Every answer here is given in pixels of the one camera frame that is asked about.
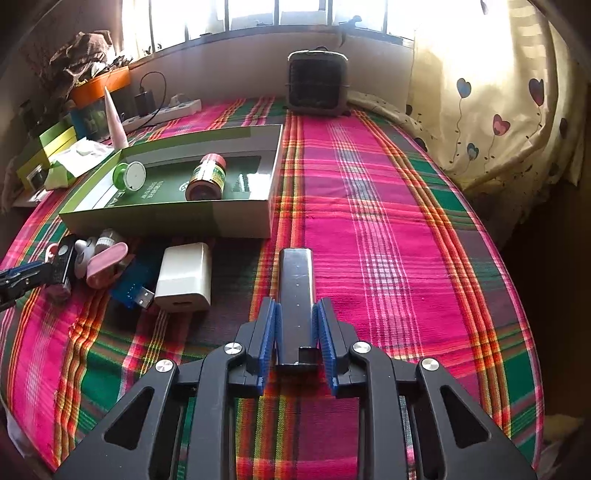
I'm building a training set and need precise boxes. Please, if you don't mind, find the green and white spool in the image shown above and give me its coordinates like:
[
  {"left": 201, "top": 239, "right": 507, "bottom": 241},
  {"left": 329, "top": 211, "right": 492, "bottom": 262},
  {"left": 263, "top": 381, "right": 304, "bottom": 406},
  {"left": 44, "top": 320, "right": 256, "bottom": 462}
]
[{"left": 112, "top": 161, "right": 147, "bottom": 192}]

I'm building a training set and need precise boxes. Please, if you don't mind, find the brown jar with green label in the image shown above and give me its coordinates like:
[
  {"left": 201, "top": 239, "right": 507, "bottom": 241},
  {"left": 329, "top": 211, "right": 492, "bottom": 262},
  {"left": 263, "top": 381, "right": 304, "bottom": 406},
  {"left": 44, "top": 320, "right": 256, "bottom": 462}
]
[{"left": 185, "top": 154, "right": 227, "bottom": 201}]

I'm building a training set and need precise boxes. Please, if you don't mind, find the black bike light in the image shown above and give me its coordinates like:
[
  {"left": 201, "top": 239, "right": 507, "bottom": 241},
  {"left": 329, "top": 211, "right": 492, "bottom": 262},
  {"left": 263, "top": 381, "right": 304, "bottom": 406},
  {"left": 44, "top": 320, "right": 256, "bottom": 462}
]
[{"left": 44, "top": 234, "right": 79, "bottom": 296}]

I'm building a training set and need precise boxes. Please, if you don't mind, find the white power strip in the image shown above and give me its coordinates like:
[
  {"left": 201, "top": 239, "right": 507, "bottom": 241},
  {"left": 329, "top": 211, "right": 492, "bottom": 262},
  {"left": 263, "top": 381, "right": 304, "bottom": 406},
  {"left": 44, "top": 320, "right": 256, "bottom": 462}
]
[{"left": 121, "top": 95, "right": 202, "bottom": 131}]

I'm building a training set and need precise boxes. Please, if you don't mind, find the grey space heater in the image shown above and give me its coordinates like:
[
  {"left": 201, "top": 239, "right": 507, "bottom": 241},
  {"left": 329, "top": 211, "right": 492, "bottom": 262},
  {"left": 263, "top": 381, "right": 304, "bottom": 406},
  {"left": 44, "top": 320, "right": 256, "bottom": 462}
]
[{"left": 287, "top": 48, "right": 349, "bottom": 116}]

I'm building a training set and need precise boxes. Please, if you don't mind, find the black charger cable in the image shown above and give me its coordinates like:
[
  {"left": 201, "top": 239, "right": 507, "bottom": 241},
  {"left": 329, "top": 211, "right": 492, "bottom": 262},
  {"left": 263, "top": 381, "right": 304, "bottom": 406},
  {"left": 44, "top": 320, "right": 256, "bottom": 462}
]
[{"left": 139, "top": 71, "right": 168, "bottom": 125}]

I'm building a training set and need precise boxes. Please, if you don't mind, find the black strap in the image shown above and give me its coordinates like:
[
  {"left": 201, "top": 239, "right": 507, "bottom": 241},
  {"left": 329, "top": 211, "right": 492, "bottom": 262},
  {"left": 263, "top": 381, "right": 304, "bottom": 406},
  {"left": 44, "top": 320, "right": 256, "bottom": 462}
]
[{"left": 338, "top": 15, "right": 365, "bottom": 48}]

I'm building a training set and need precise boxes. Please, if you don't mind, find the dark glossy box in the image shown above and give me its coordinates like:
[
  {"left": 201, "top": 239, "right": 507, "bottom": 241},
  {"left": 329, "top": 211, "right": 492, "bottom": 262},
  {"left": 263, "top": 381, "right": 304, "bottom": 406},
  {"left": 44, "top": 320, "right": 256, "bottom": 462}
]
[{"left": 69, "top": 90, "right": 139, "bottom": 139}]

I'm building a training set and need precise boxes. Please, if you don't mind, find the pink and white tube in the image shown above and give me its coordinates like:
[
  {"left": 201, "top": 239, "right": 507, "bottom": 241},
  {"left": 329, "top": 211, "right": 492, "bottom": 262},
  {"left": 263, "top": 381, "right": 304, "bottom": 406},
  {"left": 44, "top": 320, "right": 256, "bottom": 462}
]
[{"left": 104, "top": 85, "right": 127, "bottom": 151}]

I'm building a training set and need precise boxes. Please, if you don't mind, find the pink and green plaid blanket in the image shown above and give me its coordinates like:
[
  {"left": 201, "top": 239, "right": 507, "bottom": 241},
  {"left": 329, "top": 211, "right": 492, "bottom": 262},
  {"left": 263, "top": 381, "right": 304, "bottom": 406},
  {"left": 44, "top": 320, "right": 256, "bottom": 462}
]
[{"left": 0, "top": 95, "right": 543, "bottom": 480}]

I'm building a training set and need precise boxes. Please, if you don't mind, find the pile of brown clothes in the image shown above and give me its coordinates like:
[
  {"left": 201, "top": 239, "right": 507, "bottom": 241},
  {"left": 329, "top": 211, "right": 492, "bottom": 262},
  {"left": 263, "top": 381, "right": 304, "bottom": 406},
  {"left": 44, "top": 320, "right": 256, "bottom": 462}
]
[{"left": 28, "top": 31, "right": 134, "bottom": 88}]

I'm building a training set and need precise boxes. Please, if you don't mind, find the green cardboard box tray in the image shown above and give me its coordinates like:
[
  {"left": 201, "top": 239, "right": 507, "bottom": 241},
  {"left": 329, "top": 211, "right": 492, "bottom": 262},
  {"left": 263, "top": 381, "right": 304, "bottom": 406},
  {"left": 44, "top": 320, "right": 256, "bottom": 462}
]
[{"left": 58, "top": 124, "right": 284, "bottom": 238}]

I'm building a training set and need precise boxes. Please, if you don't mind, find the light green cardboard box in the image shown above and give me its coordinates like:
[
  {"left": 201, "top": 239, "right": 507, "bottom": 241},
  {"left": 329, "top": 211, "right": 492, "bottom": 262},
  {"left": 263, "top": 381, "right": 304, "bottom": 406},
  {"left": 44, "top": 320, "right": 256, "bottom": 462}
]
[{"left": 39, "top": 126, "right": 78, "bottom": 162}]

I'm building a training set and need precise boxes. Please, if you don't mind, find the white panda face gadget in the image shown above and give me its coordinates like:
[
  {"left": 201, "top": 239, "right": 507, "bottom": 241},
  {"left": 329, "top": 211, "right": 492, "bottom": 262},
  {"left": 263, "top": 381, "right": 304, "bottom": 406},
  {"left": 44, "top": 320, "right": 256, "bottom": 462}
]
[{"left": 74, "top": 237, "right": 98, "bottom": 279}]

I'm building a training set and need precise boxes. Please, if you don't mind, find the orange storage box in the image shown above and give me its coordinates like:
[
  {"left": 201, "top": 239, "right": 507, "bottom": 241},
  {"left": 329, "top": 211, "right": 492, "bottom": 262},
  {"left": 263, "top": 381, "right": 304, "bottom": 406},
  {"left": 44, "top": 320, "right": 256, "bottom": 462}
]
[{"left": 70, "top": 67, "right": 132, "bottom": 108}]

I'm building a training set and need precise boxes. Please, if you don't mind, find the white tissue pack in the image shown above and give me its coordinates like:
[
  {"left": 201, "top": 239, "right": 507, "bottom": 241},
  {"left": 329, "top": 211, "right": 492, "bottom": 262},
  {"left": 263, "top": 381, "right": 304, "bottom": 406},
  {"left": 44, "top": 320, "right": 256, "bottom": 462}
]
[{"left": 46, "top": 141, "right": 114, "bottom": 190}]

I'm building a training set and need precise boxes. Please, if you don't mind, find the pink capsule case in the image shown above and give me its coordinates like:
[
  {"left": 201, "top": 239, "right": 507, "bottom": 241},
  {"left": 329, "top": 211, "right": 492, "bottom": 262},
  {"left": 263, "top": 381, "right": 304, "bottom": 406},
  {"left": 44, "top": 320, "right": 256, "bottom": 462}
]
[{"left": 87, "top": 242, "right": 129, "bottom": 290}]

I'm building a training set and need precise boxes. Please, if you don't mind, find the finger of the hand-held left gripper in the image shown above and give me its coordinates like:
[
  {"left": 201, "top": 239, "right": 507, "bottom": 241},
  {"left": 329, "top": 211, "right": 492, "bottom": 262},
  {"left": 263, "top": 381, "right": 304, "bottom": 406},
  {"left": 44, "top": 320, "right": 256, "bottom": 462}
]
[
  {"left": 0, "top": 281, "right": 33, "bottom": 311},
  {"left": 0, "top": 260, "right": 55, "bottom": 285}
]

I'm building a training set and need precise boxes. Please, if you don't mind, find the blue USB stick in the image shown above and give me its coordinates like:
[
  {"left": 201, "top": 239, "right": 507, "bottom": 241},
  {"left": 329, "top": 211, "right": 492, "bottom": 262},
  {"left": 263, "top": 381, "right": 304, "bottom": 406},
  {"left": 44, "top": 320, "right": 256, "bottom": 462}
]
[{"left": 111, "top": 258, "right": 155, "bottom": 310}]

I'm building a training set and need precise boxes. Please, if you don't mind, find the small clear bottle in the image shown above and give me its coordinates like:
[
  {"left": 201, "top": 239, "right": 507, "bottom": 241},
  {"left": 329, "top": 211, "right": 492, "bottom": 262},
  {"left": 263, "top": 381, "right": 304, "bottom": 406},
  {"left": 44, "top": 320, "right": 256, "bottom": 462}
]
[{"left": 95, "top": 228, "right": 123, "bottom": 252}]

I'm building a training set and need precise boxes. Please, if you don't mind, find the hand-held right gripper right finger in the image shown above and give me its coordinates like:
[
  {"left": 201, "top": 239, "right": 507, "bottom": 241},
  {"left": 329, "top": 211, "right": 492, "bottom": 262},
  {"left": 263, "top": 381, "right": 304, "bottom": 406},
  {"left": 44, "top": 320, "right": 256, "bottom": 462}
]
[{"left": 311, "top": 298, "right": 539, "bottom": 480}]

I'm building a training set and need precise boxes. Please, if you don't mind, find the white charger adapter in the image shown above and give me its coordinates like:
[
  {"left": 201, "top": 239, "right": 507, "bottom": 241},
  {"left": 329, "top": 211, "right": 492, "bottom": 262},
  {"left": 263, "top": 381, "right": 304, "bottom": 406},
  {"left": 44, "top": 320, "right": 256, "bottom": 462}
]
[{"left": 154, "top": 243, "right": 213, "bottom": 313}]

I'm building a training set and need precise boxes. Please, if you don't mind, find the cream curtain with heart balloons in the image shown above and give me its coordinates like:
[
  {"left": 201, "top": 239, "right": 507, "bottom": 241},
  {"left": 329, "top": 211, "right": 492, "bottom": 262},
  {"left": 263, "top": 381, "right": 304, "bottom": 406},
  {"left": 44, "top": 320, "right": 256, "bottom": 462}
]
[{"left": 406, "top": 0, "right": 583, "bottom": 217}]

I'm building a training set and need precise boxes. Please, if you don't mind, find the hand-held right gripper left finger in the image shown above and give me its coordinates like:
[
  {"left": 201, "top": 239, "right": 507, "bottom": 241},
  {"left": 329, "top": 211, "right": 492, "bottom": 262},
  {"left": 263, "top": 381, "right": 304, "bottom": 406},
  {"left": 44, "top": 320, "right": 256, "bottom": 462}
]
[{"left": 53, "top": 298, "right": 282, "bottom": 480}]

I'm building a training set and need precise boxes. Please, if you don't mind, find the black metal rectangular case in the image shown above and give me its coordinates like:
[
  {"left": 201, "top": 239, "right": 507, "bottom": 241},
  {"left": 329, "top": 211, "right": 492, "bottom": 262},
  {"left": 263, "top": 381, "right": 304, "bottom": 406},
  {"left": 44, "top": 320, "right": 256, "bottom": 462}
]
[{"left": 277, "top": 248, "right": 319, "bottom": 370}]

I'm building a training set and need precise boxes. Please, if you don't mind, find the window with metal bars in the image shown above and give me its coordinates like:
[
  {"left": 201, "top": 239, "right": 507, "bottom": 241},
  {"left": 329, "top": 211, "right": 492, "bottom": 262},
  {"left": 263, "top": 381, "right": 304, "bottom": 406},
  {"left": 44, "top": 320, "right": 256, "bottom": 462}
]
[{"left": 120, "top": 0, "right": 416, "bottom": 49}]

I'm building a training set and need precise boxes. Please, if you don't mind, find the olive green cardboard box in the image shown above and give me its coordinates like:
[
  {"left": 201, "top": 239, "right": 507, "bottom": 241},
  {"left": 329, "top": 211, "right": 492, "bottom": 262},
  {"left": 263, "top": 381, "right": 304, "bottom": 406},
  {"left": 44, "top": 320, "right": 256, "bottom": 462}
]
[{"left": 16, "top": 138, "right": 51, "bottom": 191}]

